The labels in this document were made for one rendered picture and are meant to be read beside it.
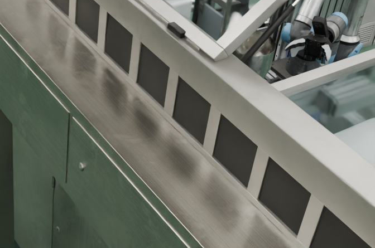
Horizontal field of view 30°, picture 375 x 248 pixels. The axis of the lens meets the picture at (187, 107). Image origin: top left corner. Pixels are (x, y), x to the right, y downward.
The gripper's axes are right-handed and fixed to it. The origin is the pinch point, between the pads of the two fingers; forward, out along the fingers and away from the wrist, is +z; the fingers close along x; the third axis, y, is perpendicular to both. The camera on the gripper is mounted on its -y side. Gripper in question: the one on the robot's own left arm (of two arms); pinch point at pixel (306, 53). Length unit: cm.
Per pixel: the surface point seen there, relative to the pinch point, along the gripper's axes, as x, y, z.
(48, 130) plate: 37, -9, 90
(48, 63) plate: 39, -26, 85
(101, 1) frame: 30, -40, 73
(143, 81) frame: 14, -26, 80
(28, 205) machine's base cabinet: 88, 69, 49
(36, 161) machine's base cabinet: 79, 42, 51
